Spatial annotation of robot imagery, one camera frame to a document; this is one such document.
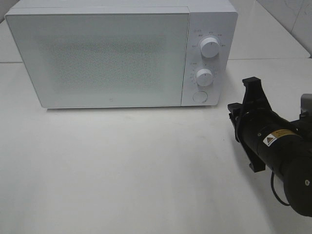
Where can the lower white timer knob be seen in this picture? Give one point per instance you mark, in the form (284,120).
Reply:
(204,77)

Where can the round white door button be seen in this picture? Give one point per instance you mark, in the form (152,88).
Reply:
(200,97)

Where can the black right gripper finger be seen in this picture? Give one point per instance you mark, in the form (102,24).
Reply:
(256,164)

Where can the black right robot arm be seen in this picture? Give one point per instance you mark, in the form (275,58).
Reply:
(272,142)

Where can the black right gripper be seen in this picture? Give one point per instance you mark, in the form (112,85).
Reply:
(254,119)

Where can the white microwave oven body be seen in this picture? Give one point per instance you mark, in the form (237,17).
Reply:
(207,18)

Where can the white microwave door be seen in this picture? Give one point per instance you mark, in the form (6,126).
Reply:
(89,61)

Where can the upper white power knob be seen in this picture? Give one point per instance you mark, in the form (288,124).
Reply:
(209,47)

